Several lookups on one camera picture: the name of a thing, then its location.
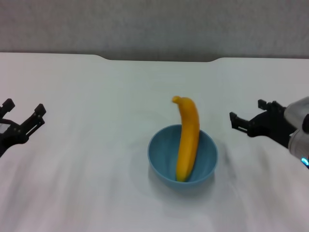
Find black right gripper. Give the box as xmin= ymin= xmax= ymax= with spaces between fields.
xmin=229 ymin=99 xmax=294 ymax=149

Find yellow banana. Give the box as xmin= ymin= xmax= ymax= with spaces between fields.
xmin=171 ymin=95 xmax=201 ymax=182

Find blue plastic bowl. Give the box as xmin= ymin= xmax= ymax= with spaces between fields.
xmin=147 ymin=124 xmax=219 ymax=190

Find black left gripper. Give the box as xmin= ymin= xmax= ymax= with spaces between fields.
xmin=0 ymin=98 xmax=47 ymax=159

